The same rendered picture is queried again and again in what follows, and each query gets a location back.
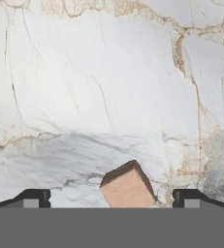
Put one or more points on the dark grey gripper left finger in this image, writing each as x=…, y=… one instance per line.
x=32, y=197

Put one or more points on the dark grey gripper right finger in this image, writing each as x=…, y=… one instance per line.
x=189, y=197

